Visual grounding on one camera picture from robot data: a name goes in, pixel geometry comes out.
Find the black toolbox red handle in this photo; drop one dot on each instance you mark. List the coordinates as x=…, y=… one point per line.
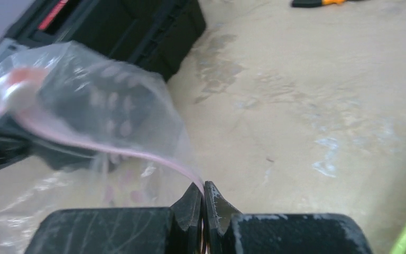
x=154, y=35

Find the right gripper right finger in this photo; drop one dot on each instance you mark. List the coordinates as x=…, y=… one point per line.
x=227, y=230

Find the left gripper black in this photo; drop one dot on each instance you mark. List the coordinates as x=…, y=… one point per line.
x=17, y=144

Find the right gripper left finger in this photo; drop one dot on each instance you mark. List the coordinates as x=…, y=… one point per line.
x=174, y=229

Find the orange black pliers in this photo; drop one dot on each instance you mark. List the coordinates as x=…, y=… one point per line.
x=317, y=3

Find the clear zip top bag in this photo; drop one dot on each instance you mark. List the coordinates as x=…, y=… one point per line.
x=68, y=94

